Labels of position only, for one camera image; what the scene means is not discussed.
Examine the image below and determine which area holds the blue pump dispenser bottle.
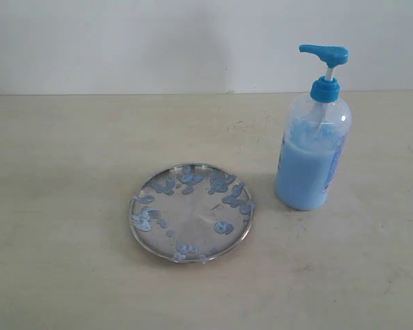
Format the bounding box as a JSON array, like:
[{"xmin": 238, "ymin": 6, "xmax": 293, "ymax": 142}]
[{"xmin": 275, "ymin": 44, "xmax": 352, "ymax": 210}]

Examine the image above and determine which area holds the round steel plate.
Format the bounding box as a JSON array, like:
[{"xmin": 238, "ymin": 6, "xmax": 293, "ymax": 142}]
[{"xmin": 129, "ymin": 163, "xmax": 255, "ymax": 263}]

